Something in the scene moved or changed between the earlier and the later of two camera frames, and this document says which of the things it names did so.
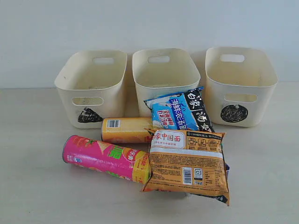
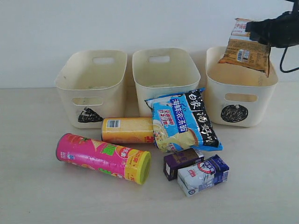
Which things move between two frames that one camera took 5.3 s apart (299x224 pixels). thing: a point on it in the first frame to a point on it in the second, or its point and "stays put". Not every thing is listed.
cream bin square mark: x=162 y=71 stays put
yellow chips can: x=126 y=130 stays put
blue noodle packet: x=186 y=111 stays put
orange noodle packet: x=188 y=162 to x=243 y=51
